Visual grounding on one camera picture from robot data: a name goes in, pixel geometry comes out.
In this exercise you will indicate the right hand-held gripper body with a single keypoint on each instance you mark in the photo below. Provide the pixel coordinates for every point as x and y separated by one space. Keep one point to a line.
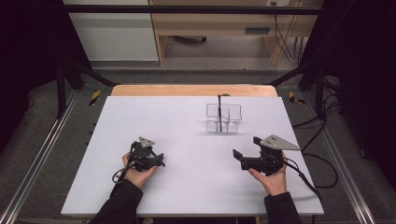
277 142

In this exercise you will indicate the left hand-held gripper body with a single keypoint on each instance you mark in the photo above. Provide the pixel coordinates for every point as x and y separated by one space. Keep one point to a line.
142 152

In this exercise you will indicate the clear plastic organizer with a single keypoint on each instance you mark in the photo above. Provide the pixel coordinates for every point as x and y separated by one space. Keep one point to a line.
230 124

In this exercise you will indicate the person's left hand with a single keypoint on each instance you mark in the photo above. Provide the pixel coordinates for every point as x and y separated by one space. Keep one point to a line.
138 179

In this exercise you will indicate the person's right hand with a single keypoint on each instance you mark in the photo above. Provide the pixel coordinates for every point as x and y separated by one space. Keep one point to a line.
274 185

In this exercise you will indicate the white table board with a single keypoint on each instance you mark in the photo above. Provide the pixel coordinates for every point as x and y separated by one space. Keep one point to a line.
193 186

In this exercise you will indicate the yellow clamp right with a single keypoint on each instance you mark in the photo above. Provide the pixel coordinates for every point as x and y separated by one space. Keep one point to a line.
292 97

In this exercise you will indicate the yellow clamp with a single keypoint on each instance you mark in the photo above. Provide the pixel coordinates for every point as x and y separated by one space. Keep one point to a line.
292 97
95 97

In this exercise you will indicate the black metal stand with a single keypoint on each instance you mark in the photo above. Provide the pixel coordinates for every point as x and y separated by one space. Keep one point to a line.
61 93
319 93

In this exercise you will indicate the wooden table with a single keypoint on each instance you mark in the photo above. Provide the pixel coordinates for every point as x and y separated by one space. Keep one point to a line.
186 90

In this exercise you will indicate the yellow clamp left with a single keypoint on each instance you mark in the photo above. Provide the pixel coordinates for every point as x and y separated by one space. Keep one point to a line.
95 97

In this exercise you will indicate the black curtain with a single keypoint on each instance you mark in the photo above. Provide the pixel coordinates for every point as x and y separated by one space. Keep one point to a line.
28 62
367 77

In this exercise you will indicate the white cabinet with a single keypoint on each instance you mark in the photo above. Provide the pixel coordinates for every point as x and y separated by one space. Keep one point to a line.
115 37

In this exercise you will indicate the wooden desk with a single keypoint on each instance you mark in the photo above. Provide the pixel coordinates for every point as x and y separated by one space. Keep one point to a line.
211 23

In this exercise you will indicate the aluminium rail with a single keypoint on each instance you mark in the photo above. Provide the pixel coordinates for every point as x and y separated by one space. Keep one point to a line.
345 174
40 155

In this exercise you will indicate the black horizontal frame bar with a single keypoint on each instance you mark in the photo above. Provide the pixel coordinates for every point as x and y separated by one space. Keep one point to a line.
186 9

